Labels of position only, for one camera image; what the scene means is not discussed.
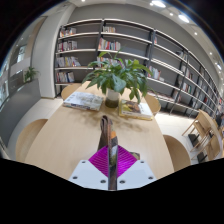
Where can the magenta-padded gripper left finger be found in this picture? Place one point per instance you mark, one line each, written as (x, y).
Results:
(88, 173)

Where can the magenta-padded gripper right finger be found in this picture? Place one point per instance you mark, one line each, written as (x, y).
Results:
(136, 173)

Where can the zigzag striped brown towel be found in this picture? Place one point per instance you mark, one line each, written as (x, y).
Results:
(112, 156)

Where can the yellow-green cover book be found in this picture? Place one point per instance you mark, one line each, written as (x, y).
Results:
(135, 110)

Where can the large white cover book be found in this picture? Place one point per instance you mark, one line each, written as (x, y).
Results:
(83, 101)

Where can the wooden slatted chair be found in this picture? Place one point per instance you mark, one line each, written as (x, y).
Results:
(215, 145)
(200, 125)

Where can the green potted plant white pot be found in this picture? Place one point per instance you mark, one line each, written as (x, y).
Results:
(115, 78)

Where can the small green background plant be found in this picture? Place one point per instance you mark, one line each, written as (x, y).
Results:
(30, 73)

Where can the grey bookshelf unit with books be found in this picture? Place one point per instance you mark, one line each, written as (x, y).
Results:
(80, 43)

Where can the ceiling lights group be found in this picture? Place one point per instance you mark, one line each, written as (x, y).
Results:
(158, 4)

